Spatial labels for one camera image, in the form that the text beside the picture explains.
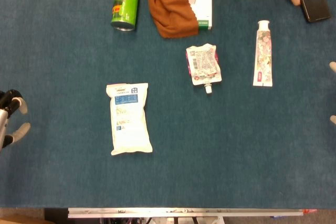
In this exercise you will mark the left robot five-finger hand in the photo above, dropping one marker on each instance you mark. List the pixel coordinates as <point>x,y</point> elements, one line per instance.
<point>8,119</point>

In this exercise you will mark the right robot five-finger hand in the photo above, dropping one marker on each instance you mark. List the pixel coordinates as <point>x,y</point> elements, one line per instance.
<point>333,67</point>

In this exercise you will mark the black smartphone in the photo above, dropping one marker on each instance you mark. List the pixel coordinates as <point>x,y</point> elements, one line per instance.
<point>315,5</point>

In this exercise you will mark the white snack bag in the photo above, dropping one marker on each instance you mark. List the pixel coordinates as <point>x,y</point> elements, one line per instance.
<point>129,119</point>

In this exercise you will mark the floral toothpaste tube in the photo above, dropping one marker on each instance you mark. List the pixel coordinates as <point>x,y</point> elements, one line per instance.
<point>263,56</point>

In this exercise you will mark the brown cardboard box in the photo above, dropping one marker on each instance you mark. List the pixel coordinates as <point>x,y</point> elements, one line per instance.
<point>21,220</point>

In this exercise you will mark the white spout pouch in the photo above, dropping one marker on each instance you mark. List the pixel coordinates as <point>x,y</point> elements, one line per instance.
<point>203,64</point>

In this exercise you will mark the brown cloth towel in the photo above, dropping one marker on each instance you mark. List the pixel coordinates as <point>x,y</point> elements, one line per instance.
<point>170,6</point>

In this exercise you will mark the green chips can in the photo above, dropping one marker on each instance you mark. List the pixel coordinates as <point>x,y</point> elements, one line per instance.
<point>125,1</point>

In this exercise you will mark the aluminium table edge rail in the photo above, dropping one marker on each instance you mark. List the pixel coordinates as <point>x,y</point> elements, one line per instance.
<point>183,212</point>

